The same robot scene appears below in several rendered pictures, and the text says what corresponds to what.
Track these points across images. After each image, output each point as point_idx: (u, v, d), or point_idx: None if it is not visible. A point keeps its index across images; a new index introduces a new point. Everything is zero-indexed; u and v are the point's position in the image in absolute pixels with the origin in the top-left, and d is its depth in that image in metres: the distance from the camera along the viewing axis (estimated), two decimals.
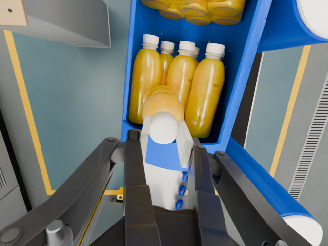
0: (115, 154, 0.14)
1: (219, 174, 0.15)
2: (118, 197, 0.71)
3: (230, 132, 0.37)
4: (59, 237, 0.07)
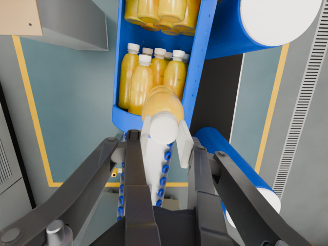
0: (115, 154, 0.14)
1: (219, 174, 0.15)
2: (112, 174, 0.85)
3: (189, 112, 0.52)
4: (59, 237, 0.07)
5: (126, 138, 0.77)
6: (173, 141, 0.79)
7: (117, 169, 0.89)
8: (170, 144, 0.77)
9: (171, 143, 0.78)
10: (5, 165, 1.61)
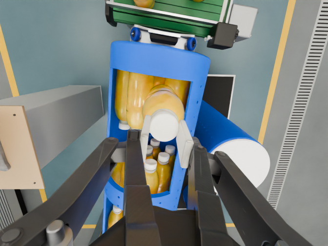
0: (115, 154, 0.14)
1: (219, 174, 0.15)
2: None
3: None
4: (59, 237, 0.07)
5: None
6: None
7: None
8: None
9: None
10: (9, 218, 1.75)
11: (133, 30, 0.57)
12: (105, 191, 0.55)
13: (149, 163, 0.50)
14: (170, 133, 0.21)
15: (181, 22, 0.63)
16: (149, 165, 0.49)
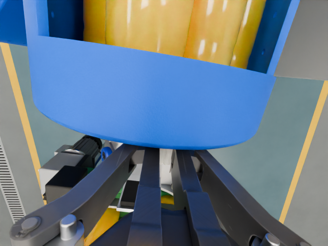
0: (136, 155, 0.14)
1: (199, 171, 0.15)
2: None
3: None
4: (71, 232, 0.07)
5: None
6: None
7: None
8: None
9: None
10: None
11: None
12: None
13: None
14: None
15: None
16: None
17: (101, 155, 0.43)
